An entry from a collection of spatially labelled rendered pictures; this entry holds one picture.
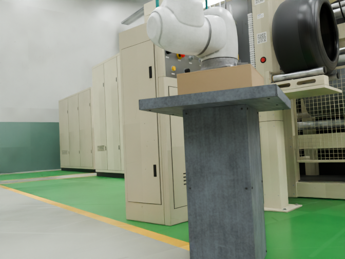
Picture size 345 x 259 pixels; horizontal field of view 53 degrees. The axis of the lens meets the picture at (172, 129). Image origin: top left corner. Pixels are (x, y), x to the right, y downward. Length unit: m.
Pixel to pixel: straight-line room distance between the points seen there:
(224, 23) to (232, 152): 0.51
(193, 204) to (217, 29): 0.68
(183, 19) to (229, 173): 0.58
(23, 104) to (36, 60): 1.36
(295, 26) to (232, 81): 1.11
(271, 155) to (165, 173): 0.82
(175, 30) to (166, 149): 0.97
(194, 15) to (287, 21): 1.14
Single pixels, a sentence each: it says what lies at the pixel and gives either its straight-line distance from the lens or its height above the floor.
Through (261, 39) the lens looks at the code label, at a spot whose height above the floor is 1.21.
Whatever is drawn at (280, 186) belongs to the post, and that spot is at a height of 0.16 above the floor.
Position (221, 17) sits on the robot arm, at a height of 0.96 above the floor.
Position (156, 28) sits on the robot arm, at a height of 0.89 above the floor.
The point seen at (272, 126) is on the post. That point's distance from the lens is 2.51.
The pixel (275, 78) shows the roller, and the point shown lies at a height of 0.89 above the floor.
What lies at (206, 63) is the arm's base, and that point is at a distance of 1.40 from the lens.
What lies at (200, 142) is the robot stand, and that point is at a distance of 1.32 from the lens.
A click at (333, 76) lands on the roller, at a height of 0.89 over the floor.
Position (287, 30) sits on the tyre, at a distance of 2.35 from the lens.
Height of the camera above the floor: 0.46
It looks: 3 degrees up
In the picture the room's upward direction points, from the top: 3 degrees counter-clockwise
